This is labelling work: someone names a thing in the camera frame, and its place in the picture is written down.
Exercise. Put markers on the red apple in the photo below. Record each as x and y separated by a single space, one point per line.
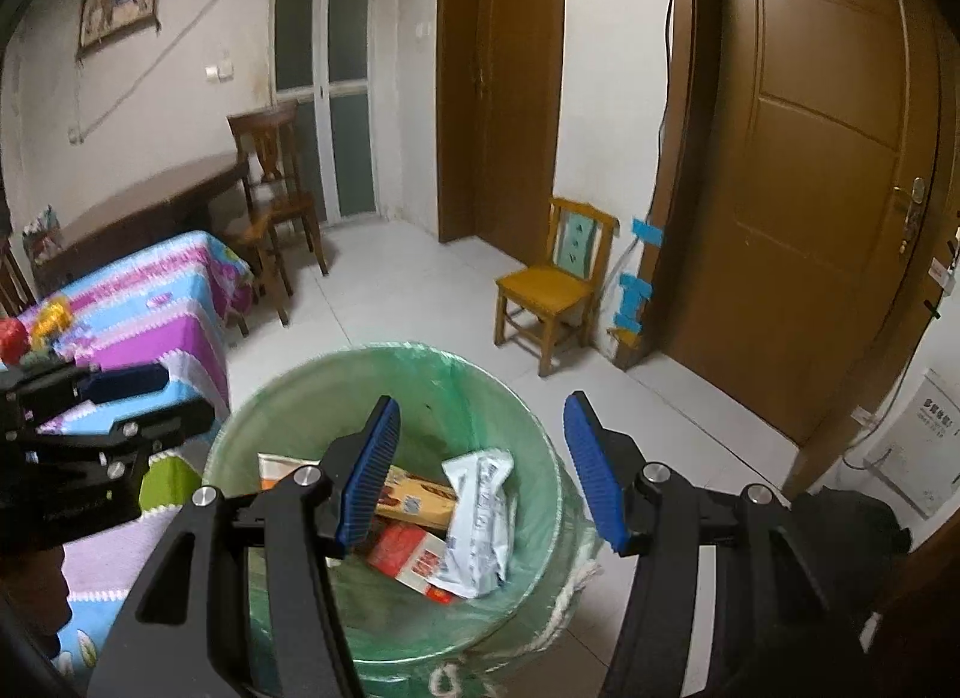
11 342

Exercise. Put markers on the dark wooden dining table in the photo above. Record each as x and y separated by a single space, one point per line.
150 195

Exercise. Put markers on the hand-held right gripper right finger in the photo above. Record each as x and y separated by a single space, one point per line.
596 477

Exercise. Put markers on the blue tape piece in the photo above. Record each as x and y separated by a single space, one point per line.
647 231
634 300

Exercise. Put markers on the orange biscuit packet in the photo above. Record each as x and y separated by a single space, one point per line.
416 503

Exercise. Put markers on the dark wooden chair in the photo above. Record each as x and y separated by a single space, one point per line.
274 203
13 285

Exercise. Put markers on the yellow snack wrapper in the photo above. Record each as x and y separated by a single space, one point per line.
51 315

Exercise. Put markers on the white printed box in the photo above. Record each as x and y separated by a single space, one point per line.
919 443

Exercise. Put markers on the green lined trash bin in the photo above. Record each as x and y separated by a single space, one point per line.
480 405

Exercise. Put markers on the orange white snack wrapper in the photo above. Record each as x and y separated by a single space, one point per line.
277 469

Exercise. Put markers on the striped floral tablecloth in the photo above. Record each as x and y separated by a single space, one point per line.
150 293

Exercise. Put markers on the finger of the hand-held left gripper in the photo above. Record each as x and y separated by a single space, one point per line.
157 424
124 381

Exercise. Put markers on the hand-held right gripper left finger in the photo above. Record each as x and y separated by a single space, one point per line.
367 477

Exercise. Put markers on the small wooden chair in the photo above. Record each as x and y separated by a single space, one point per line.
540 289

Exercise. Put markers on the black bag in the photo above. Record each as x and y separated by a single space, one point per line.
862 525

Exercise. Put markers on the red carton box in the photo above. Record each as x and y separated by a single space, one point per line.
409 559

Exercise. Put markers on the glass balcony door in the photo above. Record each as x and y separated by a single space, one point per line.
322 83

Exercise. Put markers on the grey plastic mailer bag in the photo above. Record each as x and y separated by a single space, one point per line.
480 518

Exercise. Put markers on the brown wooden door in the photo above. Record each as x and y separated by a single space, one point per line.
510 105
810 180

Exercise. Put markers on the framed wall picture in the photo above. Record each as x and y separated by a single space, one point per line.
120 4

